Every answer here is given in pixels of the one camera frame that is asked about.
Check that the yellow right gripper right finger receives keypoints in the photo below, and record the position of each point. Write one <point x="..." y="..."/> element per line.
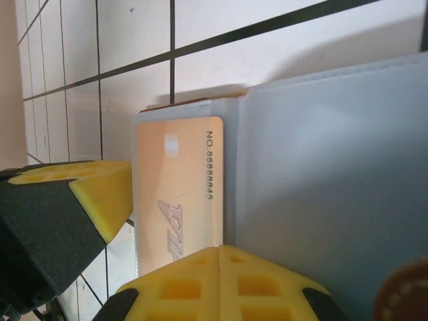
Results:
<point x="254" y="267"/>

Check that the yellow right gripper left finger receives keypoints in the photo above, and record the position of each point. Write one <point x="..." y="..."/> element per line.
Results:
<point x="187" y="267"/>

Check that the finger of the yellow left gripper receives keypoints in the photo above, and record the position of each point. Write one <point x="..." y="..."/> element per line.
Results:
<point x="107" y="200"/>

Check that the gold VIP card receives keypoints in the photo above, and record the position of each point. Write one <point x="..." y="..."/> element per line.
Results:
<point x="187" y="174"/>

